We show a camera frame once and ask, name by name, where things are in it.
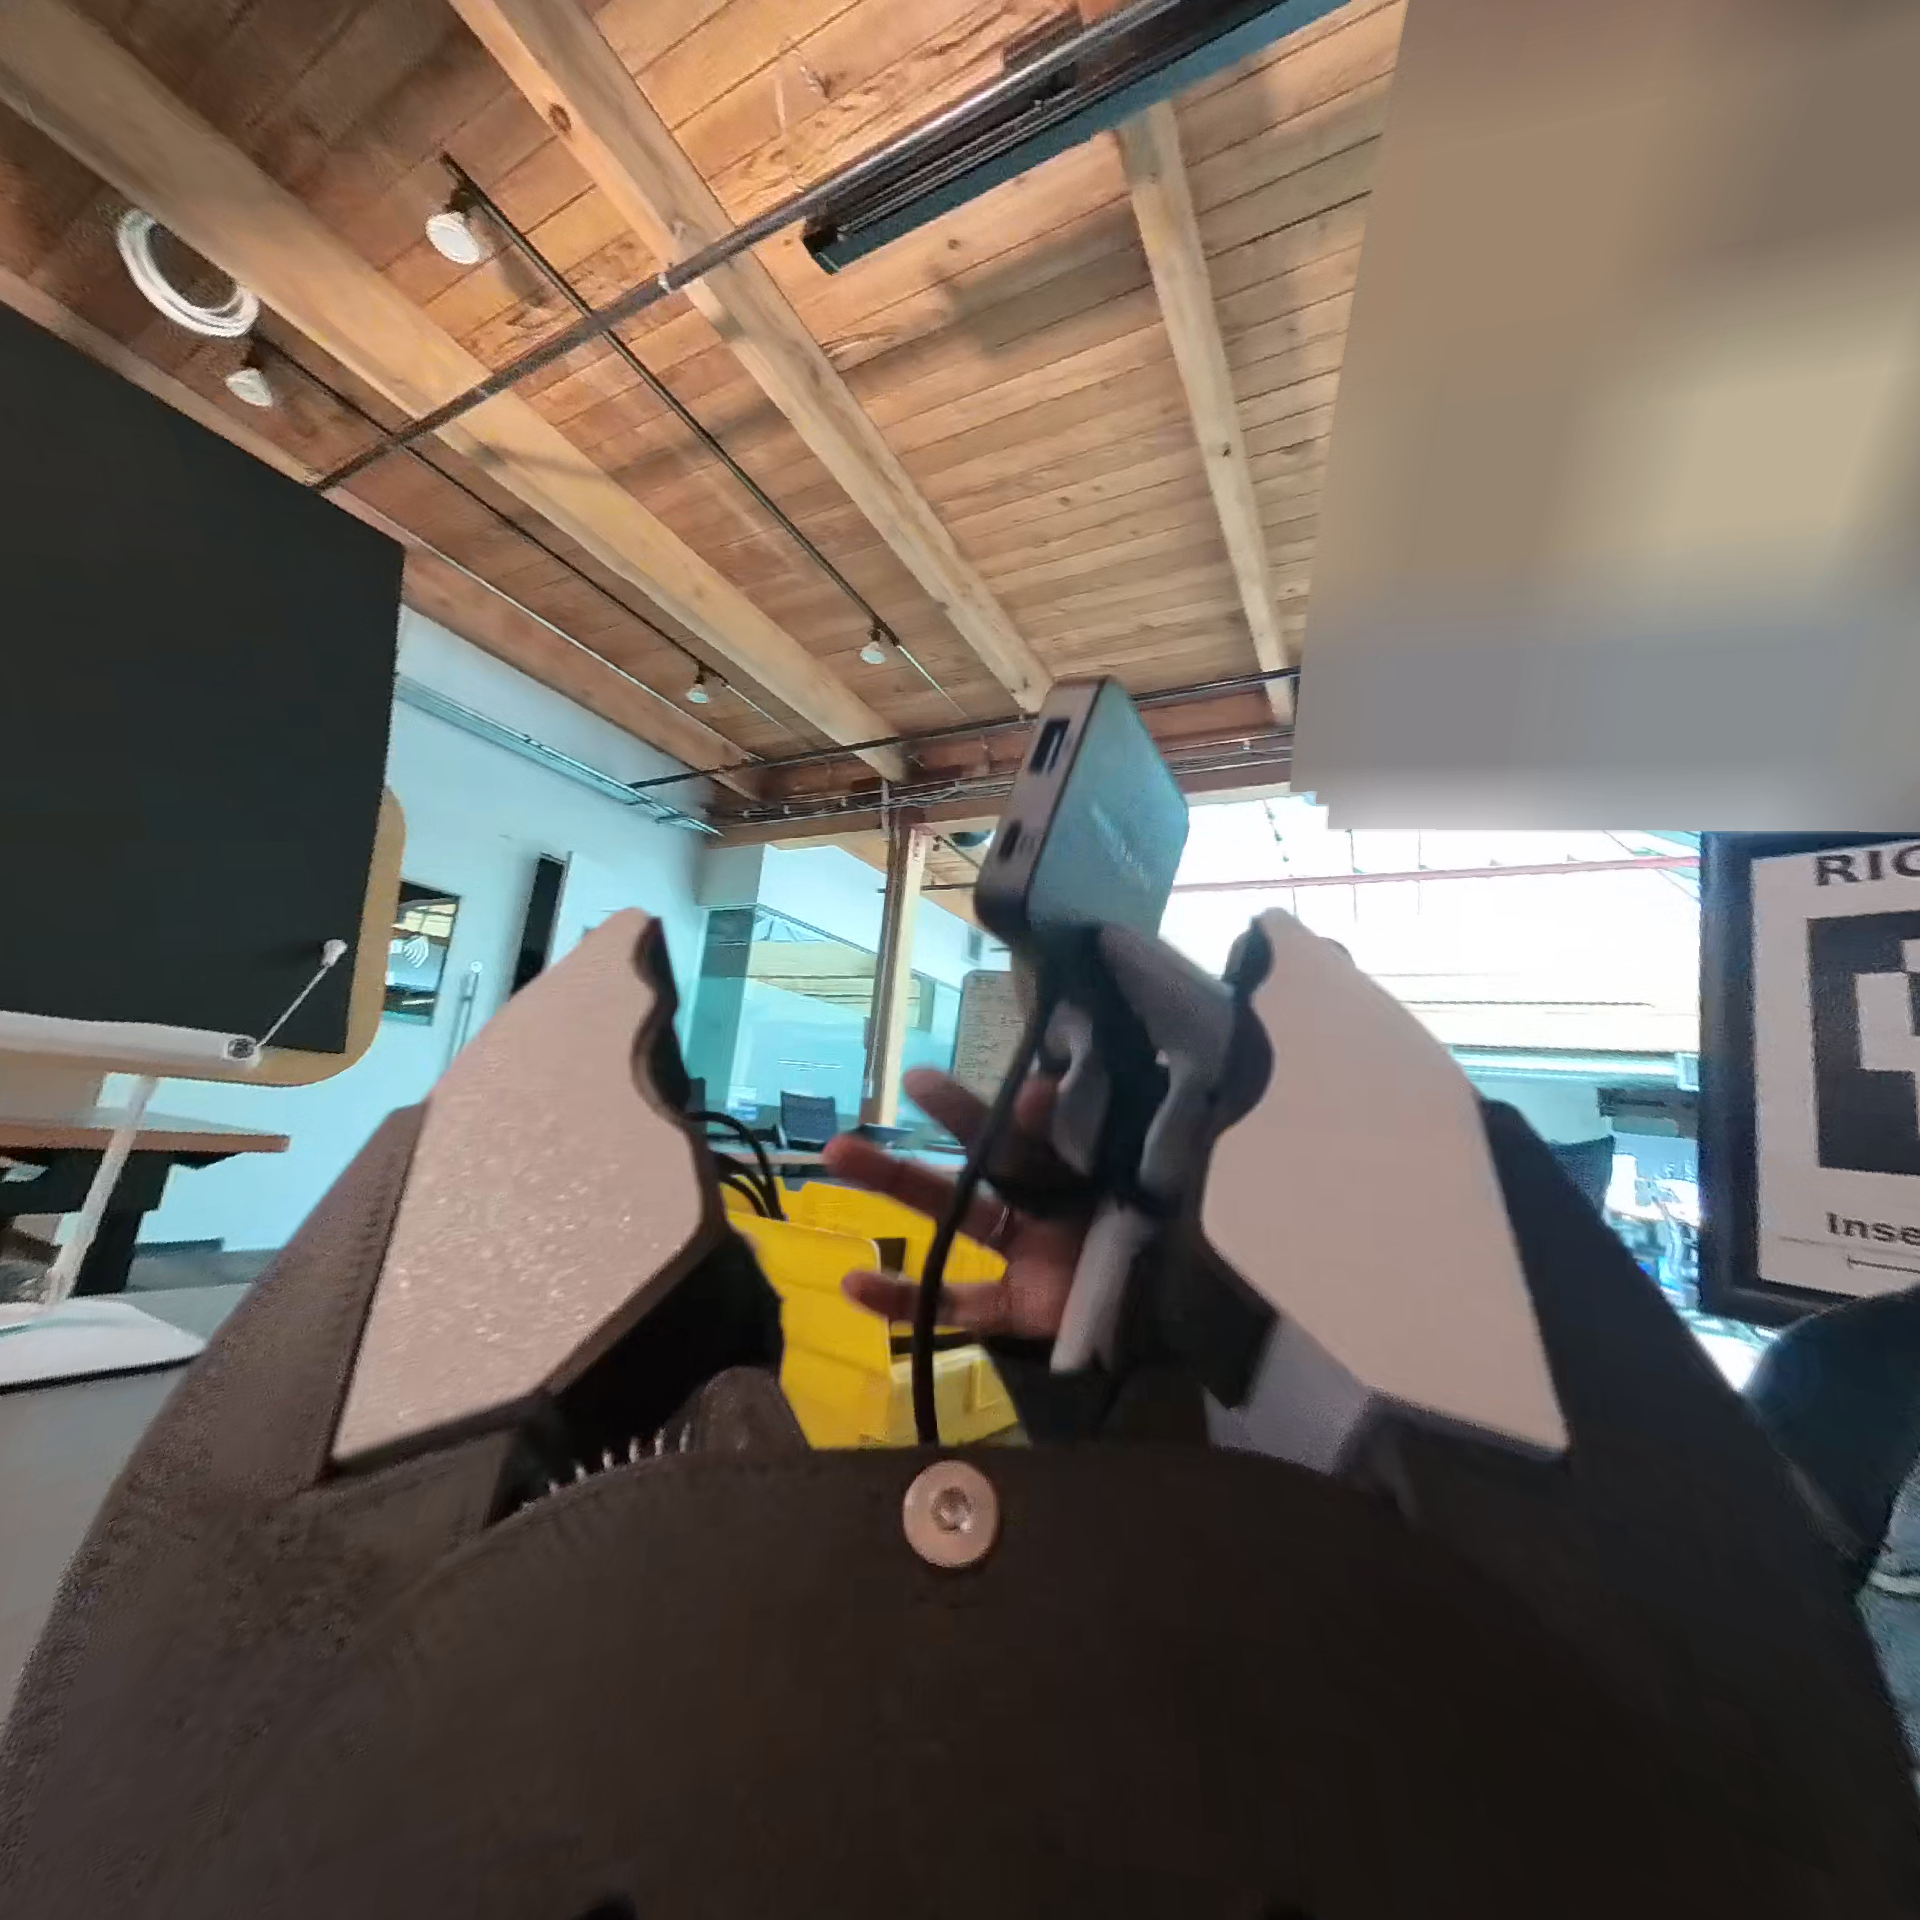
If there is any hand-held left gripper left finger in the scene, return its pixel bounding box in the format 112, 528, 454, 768
328, 908, 735, 1470

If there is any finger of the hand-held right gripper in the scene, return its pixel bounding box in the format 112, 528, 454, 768
1119, 927, 1259, 1202
1039, 990, 1145, 1375

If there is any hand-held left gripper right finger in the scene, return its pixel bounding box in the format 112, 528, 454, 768
1198, 903, 1574, 1484

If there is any thin black hub cable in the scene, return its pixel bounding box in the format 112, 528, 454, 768
909, 936, 1051, 1453

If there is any dark grey adapter hub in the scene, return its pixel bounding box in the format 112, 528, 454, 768
973, 674, 1194, 946

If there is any yellow plastic bin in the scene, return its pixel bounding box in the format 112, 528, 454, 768
718, 1174, 1039, 1451

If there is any person's right forearm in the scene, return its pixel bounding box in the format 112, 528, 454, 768
1745, 1286, 1920, 1594

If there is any person's right hand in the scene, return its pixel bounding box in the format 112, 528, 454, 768
823, 1068, 1089, 1343

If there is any black door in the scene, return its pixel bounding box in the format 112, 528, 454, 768
510, 853, 577, 998

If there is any wooden office desk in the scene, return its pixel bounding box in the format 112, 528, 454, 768
0, 1114, 290, 1298

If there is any white panel stand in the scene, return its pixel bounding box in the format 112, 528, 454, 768
0, 1008, 256, 1392

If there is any dark patterned clothing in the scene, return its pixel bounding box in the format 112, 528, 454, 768
1851, 1530, 1920, 1800

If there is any black panel with wooden rim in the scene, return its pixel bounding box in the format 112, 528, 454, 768
0, 307, 410, 1092

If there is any black linear ceiling light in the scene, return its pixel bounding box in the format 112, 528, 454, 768
801, 0, 1315, 274

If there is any framed wall picture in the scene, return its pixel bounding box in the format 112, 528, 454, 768
382, 882, 462, 1023

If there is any white cord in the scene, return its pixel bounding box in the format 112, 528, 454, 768
222, 936, 350, 1064

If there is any white ceiling ring fixture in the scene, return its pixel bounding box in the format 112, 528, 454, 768
118, 208, 261, 336

